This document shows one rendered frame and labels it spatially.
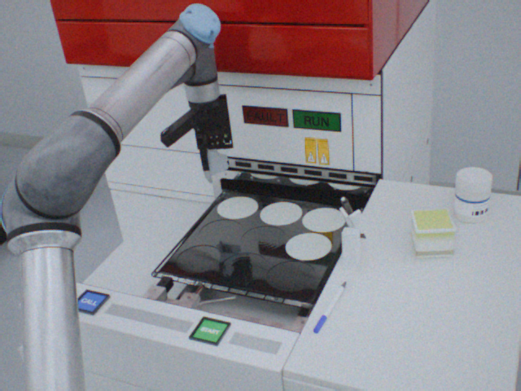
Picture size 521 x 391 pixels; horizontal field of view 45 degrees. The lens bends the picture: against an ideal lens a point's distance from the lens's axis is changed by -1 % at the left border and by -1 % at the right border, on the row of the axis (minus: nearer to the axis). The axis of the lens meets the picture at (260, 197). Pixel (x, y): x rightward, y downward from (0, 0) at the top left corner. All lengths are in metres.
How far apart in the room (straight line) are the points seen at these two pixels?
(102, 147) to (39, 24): 2.99
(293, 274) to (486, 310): 0.40
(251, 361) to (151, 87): 0.48
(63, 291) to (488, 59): 2.28
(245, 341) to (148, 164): 0.81
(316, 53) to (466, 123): 1.76
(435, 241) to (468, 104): 1.83
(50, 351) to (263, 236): 0.63
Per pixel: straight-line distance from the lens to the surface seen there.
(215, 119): 1.42
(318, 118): 1.47
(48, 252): 1.02
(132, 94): 1.04
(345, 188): 1.53
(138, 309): 1.21
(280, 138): 1.54
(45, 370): 0.98
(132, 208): 1.91
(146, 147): 1.75
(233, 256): 1.39
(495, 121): 3.03
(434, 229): 1.21
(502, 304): 1.17
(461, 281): 1.20
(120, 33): 1.58
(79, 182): 0.96
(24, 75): 4.17
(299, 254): 1.37
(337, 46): 1.34
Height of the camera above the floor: 1.72
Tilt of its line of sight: 31 degrees down
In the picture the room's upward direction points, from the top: 7 degrees counter-clockwise
